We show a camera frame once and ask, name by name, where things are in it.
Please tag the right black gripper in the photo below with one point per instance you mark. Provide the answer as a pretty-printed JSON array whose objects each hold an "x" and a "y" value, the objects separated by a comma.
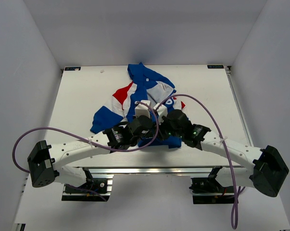
[{"x": 160, "y": 127}]

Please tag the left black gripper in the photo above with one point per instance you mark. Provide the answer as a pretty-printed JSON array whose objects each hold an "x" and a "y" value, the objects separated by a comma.
[{"x": 148, "y": 131}]

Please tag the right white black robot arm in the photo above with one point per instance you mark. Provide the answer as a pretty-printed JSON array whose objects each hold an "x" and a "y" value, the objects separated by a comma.
[{"x": 261, "y": 168}]

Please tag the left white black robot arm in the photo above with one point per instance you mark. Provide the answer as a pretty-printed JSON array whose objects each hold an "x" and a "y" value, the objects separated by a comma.
[{"x": 51, "y": 163}]

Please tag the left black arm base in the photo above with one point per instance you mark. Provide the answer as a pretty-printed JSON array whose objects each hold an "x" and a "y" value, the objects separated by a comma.
[{"x": 96, "y": 189}]

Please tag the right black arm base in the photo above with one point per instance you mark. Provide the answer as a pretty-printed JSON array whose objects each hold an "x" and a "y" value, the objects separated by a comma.
[{"x": 207, "y": 191}]

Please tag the right blue corner sticker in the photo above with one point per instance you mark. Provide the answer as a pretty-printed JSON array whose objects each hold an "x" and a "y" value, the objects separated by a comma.
[{"x": 215, "y": 66}]

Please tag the blue corner sticker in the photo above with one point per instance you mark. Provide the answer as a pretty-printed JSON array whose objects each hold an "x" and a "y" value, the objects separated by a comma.
[
  {"x": 74, "y": 68},
  {"x": 215, "y": 66}
]

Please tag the left blue corner sticker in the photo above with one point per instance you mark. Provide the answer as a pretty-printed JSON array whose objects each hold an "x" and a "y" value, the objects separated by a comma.
[{"x": 74, "y": 68}]

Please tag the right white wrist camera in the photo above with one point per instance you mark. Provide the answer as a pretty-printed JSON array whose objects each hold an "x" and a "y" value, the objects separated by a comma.
[{"x": 160, "y": 111}]

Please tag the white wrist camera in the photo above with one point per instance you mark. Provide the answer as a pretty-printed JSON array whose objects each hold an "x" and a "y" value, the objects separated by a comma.
[
  {"x": 160, "y": 111},
  {"x": 141, "y": 108}
]

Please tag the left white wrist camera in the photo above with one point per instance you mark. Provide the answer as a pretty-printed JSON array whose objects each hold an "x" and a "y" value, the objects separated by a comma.
[{"x": 141, "y": 108}]

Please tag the aluminium table rail frame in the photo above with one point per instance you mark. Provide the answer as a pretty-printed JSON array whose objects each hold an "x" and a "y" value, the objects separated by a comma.
[{"x": 207, "y": 93}]

